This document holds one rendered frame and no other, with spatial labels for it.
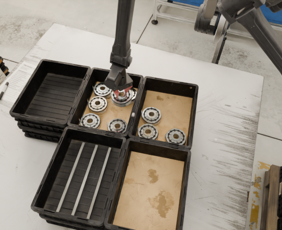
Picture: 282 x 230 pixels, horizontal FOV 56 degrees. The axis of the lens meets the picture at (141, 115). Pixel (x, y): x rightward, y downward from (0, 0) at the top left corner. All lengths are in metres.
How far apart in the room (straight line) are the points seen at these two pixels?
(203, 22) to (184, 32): 1.84
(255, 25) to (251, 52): 2.39
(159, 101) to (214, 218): 0.66
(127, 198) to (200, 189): 0.39
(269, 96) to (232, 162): 1.46
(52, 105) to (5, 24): 2.27
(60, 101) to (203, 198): 0.91
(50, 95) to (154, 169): 0.72
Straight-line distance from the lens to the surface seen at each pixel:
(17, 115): 1.43
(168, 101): 1.50
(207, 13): 1.47
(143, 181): 1.26
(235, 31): 3.25
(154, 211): 1.22
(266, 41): 0.91
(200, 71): 1.87
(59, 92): 1.59
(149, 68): 1.84
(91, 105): 1.45
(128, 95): 1.32
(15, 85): 1.89
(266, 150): 2.51
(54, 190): 1.30
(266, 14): 3.15
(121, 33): 1.01
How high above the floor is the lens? 2.01
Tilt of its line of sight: 55 degrees down
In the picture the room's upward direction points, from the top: 2 degrees clockwise
